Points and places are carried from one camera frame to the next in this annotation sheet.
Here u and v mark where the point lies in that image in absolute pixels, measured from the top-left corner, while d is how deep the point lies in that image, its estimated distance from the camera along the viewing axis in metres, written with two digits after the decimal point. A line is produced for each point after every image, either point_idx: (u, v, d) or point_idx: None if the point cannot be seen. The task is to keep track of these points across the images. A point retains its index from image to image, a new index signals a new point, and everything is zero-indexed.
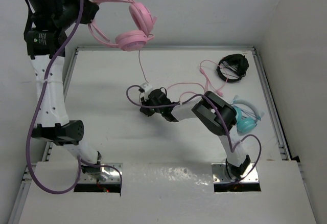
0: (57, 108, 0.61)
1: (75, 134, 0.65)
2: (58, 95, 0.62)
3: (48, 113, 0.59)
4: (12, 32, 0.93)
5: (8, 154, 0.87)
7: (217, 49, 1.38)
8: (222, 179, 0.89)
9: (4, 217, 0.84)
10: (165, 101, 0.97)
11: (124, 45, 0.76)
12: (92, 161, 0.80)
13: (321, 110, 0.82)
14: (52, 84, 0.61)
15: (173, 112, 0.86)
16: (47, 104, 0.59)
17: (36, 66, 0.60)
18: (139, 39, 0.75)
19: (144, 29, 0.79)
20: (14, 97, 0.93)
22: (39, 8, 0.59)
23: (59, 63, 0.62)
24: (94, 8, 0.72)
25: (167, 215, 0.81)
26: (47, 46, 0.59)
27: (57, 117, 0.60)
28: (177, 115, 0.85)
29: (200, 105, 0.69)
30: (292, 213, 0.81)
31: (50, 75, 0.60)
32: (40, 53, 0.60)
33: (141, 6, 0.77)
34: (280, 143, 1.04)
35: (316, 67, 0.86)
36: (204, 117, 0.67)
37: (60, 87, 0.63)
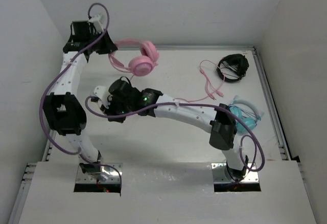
0: (71, 84, 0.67)
1: (79, 114, 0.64)
2: (75, 77, 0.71)
3: (64, 85, 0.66)
4: (12, 32, 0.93)
5: (8, 154, 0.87)
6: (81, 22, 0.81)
7: (217, 49, 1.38)
8: (222, 179, 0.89)
9: (5, 216, 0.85)
10: (131, 91, 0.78)
11: (135, 67, 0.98)
12: (92, 159, 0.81)
13: (320, 110, 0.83)
14: (74, 67, 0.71)
15: (156, 110, 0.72)
16: (65, 79, 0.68)
17: (66, 57, 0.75)
18: (146, 62, 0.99)
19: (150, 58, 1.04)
20: (15, 97, 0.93)
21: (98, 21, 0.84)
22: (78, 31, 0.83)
23: (83, 60, 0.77)
24: (111, 48, 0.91)
25: (167, 215, 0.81)
26: (78, 47, 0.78)
27: (70, 89, 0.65)
28: (162, 114, 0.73)
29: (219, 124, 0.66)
30: (292, 213, 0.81)
31: (75, 62, 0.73)
32: (72, 50, 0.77)
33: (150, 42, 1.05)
34: (280, 143, 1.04)
35: (316, 67, 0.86)
36: (222, 136, 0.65)
37: (78, 75, 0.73)
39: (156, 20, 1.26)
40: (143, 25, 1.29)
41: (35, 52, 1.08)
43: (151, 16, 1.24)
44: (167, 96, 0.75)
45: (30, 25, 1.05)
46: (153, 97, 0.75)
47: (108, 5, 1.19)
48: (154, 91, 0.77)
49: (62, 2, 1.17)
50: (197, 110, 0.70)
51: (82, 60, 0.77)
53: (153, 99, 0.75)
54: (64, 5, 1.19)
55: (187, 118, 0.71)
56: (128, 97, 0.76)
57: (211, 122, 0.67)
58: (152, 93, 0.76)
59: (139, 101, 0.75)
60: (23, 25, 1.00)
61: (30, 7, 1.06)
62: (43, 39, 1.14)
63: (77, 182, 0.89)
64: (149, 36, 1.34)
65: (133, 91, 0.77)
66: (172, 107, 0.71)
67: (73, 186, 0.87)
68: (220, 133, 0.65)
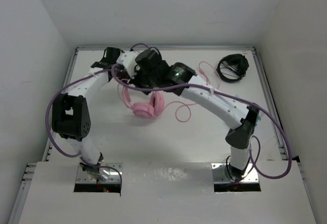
0: (87, 90, 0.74)
1: (83, 121, 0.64)
2: (93, 88, 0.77)
3: (80, 89, 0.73)
4: (12, 32, 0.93)
5: (8, 154, 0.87)
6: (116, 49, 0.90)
7: (217, 49, 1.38)
8: (222, 179, 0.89)
9: (5, 216, 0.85)
10: (160, 63, 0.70)
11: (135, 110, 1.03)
12: (93, 162, 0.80)
13: (320, 110, 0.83)
14: (95, 79, 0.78)
15: (186, 90, 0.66)
16: (84, 85, 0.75)
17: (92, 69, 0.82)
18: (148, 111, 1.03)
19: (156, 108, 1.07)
20: (14, 97, 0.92)
21: None
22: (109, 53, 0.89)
23: (105, 77, 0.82)
24: None
25: (167, 214, 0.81)
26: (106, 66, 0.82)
27: (83, 93, 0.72)
28: (190, 97, 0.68)
29: (250, 126, 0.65)
30: (292, 213, 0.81)
31: (98, 74, 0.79)
32: (98, 67, 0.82)
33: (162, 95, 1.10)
34: (280, 143, 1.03)
35: (316, 67, 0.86)
36: (248, 136, 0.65)
37: (96, 87, 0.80)
39: (156, 20, 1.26)
40: (143, 25, 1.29)
41: (35, 52, 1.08)
43: (151, 16, 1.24)
44: (201, 80, 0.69)
45: (30, 25, 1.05)
46: (184, 73, 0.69)
47: (108, 5, 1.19)
48: (185, 67, 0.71)
49: (62, 2, 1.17)
50: (230, 103, 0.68)
51: (106, 77, 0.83)
53: (184, 76, 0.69)
54: (64, 5, 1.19)
55: (215, 108, 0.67)
56: (156, 69, 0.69)
57: (241, 120, 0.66)
58: (183, 69, 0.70)
59: (168, 74, 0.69)
60: (23, 26, 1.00)
61: (30, 7, 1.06)
62: (43, 39, 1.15)
63: (77, 182, 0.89)
64: (149, 36, 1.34)
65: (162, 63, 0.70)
66: (207, 94, 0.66)
67: (73, 186, 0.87)
68: (248, 134, 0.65)
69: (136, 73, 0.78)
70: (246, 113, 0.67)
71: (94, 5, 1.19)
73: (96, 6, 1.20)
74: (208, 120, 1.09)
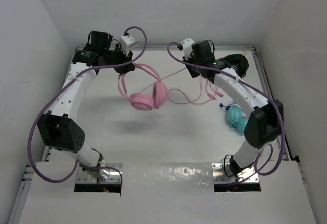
0: (72, 103, 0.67)
1: (75, 137, 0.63)
2: (77, 95, 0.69)
3: (63, 104, 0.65)
4: (11, 32, 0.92)
5: (8, 154, 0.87)
6: (100, 35, 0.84)
7: (217, 49, 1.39)
8: (222, 179, 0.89)
9: (5, 216, 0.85)
10: (208, 53, 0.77)
11: (133, 102, 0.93)
12: (92, 164, 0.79)
13: (320, 110, 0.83)
14: (78, 83, 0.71)
15: (217, 76, 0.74)
16: (66, 96, 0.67)
17: (73, 69, 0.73)
18: (148, 103, 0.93)
19: (157, 99, 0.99)
20: (14, 97, 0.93)
21: (124, 41, 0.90)
22: (95, 41, 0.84)
23: (90, 75, 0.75)
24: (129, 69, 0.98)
25: (167, 214, 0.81)
26: (88, 57, 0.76)
27: (68, 109, 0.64)
28: (222, 84, 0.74)
29: (262, 114, 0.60)
30: (292, 213, 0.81)
31: (81, 76, 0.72)
32: (80, 61, 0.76)
33: (164, 88, 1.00)
34: (280, 143, 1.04)
35: (316, 67, 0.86)
36: (257, 127, 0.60)
37: (81, 91, 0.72)
39: (156, 20, 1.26)
40: (144, 25, 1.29)
41: (35, 52, 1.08)
43: (151, 16, 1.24)
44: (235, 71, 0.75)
45: (30, 25, 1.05)
46: (222, 66, 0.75)
47: (108, 5, 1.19)
48: (225, 61, 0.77)
49: (62, 2, 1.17)
50: (251, 92, 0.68)
51: (89, 75, 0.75)
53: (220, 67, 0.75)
54: (64, 5, 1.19)
55: (237, 95, 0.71)
56: (202, 57, 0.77)
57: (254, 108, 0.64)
58: (223, 62, 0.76)
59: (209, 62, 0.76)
60: (23, 26, 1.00)
61: (30, 7, 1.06)
62: (42, 39, 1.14)
63: (76, 182, 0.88)
64: (149, 36, 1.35)
65: (210, 53, 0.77)
66: (232, 81, 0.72)
67: (73, 186, 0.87)
68: (258, 122, 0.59)
69: (189, 57, 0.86)
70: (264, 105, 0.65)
71: (94, 4, 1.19)
73: (97, 6, 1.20)
74: (208, 120, 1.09)
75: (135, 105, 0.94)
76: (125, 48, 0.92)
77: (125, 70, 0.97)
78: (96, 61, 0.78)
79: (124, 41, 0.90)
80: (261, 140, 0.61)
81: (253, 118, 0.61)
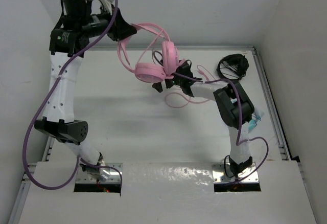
0: (64, 105, 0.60)
1: (79, 132, 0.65)
2: (68, 93, 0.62)
3: (55, 109, 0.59)
4: (12, 32, 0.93)
5: (8, 153, 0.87)
6: (75, 1, 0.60)
7: (217, 49, 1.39)
8: (222, 179, 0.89)
9: (5, 216, 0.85)
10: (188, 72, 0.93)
11: (139, 74, 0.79)
12: (92, 162, 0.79)
13: (320, 110, 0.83)
14: (65, 81, 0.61)
15: (192, 86, 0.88)
16: (55, 99, 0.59)
17: (54, 62, 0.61)
18: (156, 74, 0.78)
19: (165, 67, 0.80)
20: (14, 97, 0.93)
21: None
22: (70, 12, 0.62)
23: (76, 64, 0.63)
24: (129, 31, 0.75)
25: (166, 214, 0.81)
26: (68, 44, 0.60)
27: (63, 114, 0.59)
28: (195, 91, 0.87)
29: (223, 91, 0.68)
30: (292, 213, 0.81)
31: (65, 72, 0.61)
32: (60, 50, 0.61)
33: (172, 49, 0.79)
34: (280, 143, 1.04)
35: (316, 67, 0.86)
36: (222, 103, 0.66)
37: (72, 86, 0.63)
39: (156, 20, 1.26)
40: (143, 25, 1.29)
41: (35, 52, 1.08)
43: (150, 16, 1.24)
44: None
45: (30, 25, 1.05)
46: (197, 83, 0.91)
47: None
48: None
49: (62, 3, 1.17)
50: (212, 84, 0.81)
51: (76, 63, 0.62)
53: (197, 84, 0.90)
54: None
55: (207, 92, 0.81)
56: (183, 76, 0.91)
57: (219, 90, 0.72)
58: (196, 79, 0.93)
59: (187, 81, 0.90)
60: (23, 26, 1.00)
61: (30, 7, 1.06)
62: (42, 39, 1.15)
63: (76, 182, 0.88)
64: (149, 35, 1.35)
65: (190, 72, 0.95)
66: (198, 85, 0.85)
67: (73, 186, 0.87)
68: (219, 98, 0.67)
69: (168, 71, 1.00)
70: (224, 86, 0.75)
71: None
73: None
74: (208, 120, 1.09)
75: (140, 76, 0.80)
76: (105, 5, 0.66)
77: (123, 33, 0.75)
78: (78, 42, 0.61)
79: None
80: (233, 118, 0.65)
81: (216, 97, 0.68)
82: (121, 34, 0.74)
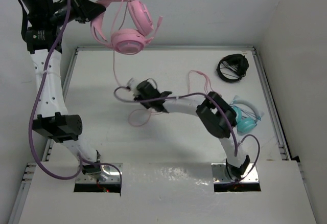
0: (56, 98, 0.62)
1: (75, 125, 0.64)
2: (57, 87, 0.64)
3: (48, 104, 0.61)
4: (12, 32, 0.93)
5: (7, 154, 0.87)
6: None
7: (217, 49, 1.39)
8: (222, 179, 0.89)
9: (5, 215, 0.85)
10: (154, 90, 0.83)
11: (116, 45, 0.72)
12: (92, 160, 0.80)
13: (320, 109, 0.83)
14: (51, 75, 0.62)
15: (165, 103, 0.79)
16: (47, 94, 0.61)
17: (35, 59, 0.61)
18: (132, 37, 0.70)
19: (140, 30, 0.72)
20: (14, 97, 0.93)
21: None
22: (32, 8, 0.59)
23: (57, 58, 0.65)
24: (96, 9, 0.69)
25: (166, 214, 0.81)
26: (46, 41, 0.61)
27: (57, 107, 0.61)
28: (169, 107, 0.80)
29: (204, 108, 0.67)
30: (292, 214, 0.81)
31: (49, 67, 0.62)
32: (39, 48, 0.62)
33: (138, 3, 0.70)
34: (280, 143, 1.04)
35: (316, 67, 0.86)
36: (208, 119, 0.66)
37: (59, 81, 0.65)
39: (155, 20, 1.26)
40: None
41: None
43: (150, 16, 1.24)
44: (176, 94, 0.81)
45: None
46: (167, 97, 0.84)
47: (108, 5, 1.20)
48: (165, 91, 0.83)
49: None
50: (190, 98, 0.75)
51: (57, 59, 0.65)
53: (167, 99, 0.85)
54: None
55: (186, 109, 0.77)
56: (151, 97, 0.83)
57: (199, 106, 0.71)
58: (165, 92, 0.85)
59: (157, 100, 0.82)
60: None
61: None
62: None
63: (76, 182, 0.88)
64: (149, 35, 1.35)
65: (155, 91, 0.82)
66: (171, 101, 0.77)
67: (73, 186, 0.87)
68: (204, 116, 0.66)
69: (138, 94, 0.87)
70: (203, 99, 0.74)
71: None
73: None
74: None
75: (119, 47, 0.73)
76: None
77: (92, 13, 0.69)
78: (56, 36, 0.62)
79: None
80: (223, 131, 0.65)
81: (200, 115, 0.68)
82: (89, 13, 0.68)
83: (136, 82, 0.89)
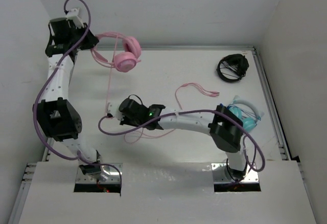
0: (62, 88, 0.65)
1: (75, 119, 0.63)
2: (66, 81, 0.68)
3: (53, 91, 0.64)
4: (11, 31, 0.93)
5: (7, 154, 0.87)
6: (60, 21, 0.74)
7: (217, 49, 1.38)
8: (222, 179, 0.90)
9: (5, 215, 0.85)
10: (138, 108, 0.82)
11: (119, 63, 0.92)
12: (91, 160, 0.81)
13: (320, 109, 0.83)
14: (62, 70, 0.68)
15: (160, 122, 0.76)
16: (54, 84, 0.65)
17: (51, 61, 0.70)
18: (131, 57, 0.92)
19: (134, 52, 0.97)
20: (14, 96, 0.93)
21: (76, 16, 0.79)
22: (57, 30, 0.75)
23: (69, 63, 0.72)
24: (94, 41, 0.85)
25: (166, 214, 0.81)
26: (63, 48, 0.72)
27: (61, 94, 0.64)
28: (166, 125, 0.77)
29: (217, 127, 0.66)
30: (292, 214, 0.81)
31: (62, 65, 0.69)
32: (56, 53, 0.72)
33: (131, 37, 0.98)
34: (280, 144, 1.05)
35: (316, 66, 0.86)
36: (223, 138, 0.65)
37: (67, 79, 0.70)
39: (155, 20, 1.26)
40: (143, 25, 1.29)
41: (34, 51, 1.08)
43: (150, 16, 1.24)
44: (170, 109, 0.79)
45: (30, 25, 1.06)
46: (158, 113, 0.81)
47: (108, 5, 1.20)
48: (158, 106, 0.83)
49: (62, 3, 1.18)
50: (196, 115, 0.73)
51: (70, 63, 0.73)
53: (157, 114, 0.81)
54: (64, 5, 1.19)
55: (187, 125, 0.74)
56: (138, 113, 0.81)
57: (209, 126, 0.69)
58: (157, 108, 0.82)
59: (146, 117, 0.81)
60: (23, 26, 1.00)
61: (29, 7, 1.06)
62: (42, 39, 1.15)
63: (76, 182, 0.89)
64: (149, 35, 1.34)
65: (141, 108, 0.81)
66: (171, 117, 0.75)
67: (73, 186, 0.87)
68: (220, 136, 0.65)
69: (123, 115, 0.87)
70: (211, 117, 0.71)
71: (94, 4, 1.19)
73: (96, 6, 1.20)
74: None
75: (120, 65, 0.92)
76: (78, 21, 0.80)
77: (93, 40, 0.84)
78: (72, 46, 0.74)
79: (73, 16, 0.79)
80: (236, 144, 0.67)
81: (214, 136, 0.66)
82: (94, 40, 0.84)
83: (116, 105, 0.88)
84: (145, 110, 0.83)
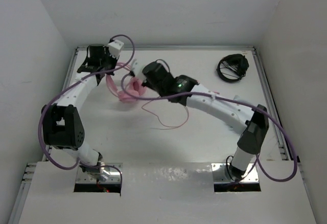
0: (76, 98, 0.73)
1: (77, 131, 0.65)
2: (81, 94, 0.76)
3: (69, 98, 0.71)
4: (11, 31, 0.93)
5: (8, 154, 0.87)
6: (99, 47, 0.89)
7: (217, 49, 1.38)
8: (222, 179, 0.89)
9: (5, 215, 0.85)
10: (165, 75, 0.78)
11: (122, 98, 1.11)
12: (92, 163, 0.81)
13: (319, 109, 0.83)
14: (83, 84, 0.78)
15: (189, 98, 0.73)
16: (71, 93, 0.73)
17: (79, 76, 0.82)
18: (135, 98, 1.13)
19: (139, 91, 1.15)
20: (14, 96, 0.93)
21: (115, 46, 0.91)
22: (93, 54, 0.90)
23: (93, 83, 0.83)
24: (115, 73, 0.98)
25: (166, 214, 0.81)
26: (92, 69, 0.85)
27: (73, 102, 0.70)
28: (194, 103, 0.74)
29: (254, 127, 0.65)
30: (292, 214, 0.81)
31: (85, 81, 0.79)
32: (85, 71, 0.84)
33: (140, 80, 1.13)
34: (280, 143, 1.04)
35: (315, 67, 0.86)
36: (255, 139, 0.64)
37: (84, 92, 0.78)
39: (155, 20, 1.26)
40: (143, 26, 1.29)
41: (35, 51, 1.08)
43: (150, 16, 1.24)
44: (203, 88, 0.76)
45: (30, 25, 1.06)
46: (187, 85, 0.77)
47: (108, 5, 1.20)
48: (189, 79, 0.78)
49: (62, 3, 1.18)
50: (233, 107, 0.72)
51: (93, 82, 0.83)
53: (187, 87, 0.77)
54: (64, 5, 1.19)
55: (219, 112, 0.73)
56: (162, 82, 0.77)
57: (246, 122, 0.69)
58: (186, 81, 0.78)
59: (172, 87, 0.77)
60: (23, 26, 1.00)
61: (29, 7, 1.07)
62: (43, 39, 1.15)
63: (76, 182, 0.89)
64: (149, 35, 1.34)
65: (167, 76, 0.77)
66: (205, 99, 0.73)
67: (73, 186, 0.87)
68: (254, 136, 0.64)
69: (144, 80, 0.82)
70: (251, 115, 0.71)
71: (94, 4, 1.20)
73: (96, 6, 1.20)
74: (208, 120, 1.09)
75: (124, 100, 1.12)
76: (114, 52, 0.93)
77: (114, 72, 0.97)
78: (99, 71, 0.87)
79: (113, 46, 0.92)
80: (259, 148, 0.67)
81: (247, 134, 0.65)
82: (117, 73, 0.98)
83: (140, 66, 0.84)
84: (170, 80, 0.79)
